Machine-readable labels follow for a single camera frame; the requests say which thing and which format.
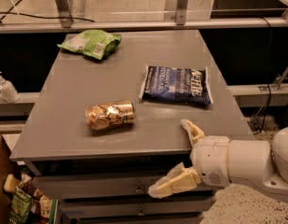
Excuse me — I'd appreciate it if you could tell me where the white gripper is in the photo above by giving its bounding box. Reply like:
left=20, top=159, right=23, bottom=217
left=148, top=119, right=230, bottom=199

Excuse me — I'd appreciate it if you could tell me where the orange LaCroix soda can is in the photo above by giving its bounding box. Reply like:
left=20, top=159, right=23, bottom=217
left=86, top=100, right=135, bottom=131

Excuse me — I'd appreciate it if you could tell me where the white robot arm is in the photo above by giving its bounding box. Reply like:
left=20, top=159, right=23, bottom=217
left=148, top=119, right=288, bottom=203

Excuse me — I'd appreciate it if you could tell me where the blue Kettle chip bag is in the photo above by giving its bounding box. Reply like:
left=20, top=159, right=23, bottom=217
left=139, top=65, right=213, bottom=105

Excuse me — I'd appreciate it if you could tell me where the grey drawer cabinet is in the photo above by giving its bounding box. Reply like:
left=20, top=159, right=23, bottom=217
left=11, top=30, right=252, bottom=224

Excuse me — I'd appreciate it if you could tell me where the green chip bag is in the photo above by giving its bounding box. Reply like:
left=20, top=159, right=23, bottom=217
left=58, top=30, right=122, bottom=60

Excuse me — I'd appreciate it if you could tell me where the green snack bag in box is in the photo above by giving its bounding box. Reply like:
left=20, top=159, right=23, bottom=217
left=9, top=188, right=32, bottom=224

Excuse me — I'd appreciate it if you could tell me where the white pump bottle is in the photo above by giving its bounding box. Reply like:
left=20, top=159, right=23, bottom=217
left=0, top=72, right=20, bottom=103

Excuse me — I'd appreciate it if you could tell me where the brown cardboard box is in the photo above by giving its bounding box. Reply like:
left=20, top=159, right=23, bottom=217
left=0, top=136, right=16, bottom=224

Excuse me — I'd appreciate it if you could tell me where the metal railing frame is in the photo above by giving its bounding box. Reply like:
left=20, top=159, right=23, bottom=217
left=0, top=0, right=288, bottom=34

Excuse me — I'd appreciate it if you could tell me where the black cable on floor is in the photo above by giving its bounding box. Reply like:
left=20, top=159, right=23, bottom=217
left=0, top=0, right=96, bottom=23

